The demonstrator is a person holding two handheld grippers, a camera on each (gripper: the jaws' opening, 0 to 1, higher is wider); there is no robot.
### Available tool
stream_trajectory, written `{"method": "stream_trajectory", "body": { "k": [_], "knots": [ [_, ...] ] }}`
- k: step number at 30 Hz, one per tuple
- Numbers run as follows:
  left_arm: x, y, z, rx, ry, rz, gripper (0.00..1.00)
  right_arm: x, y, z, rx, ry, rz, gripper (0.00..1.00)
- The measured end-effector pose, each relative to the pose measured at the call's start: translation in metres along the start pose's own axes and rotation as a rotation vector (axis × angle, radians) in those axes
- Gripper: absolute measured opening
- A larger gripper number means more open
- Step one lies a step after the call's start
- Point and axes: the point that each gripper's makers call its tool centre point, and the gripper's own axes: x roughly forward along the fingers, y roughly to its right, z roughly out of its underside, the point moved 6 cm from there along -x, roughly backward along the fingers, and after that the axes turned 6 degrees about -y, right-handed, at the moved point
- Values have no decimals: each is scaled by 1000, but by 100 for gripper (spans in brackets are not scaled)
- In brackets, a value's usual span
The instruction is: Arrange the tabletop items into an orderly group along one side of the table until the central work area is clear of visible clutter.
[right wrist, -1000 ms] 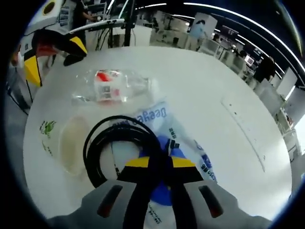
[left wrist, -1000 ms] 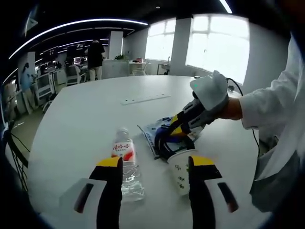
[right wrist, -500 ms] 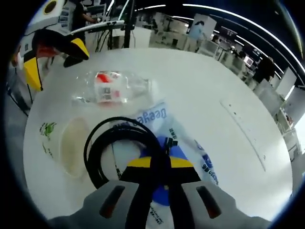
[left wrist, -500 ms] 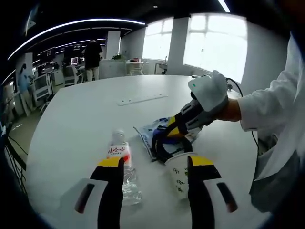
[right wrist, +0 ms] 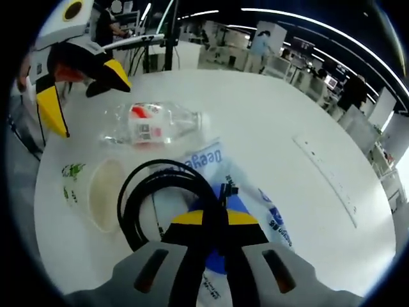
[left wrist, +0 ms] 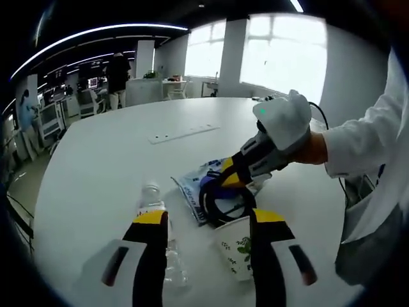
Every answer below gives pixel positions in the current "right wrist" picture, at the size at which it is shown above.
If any black stand pole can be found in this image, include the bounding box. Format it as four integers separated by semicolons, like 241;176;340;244
162;0;180;72

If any blue white wipes packet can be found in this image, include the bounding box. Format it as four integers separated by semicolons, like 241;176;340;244
140;137;295;307

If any black cable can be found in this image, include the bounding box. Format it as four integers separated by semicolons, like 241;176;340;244
116;159;240;256

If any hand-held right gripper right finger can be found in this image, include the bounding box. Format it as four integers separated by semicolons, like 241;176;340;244
223;209;317;307

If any white paper cup green print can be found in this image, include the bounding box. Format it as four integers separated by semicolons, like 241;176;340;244
61;159;127;233

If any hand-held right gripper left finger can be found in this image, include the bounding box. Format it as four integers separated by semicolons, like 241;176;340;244
111;210;206;307

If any long white bar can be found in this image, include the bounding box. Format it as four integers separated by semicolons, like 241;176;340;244
102;33;167;52

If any clear plastic water bottle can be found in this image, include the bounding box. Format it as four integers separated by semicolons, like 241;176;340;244
98;101;211;150

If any white table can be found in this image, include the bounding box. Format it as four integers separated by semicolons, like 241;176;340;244
33;68;399;298

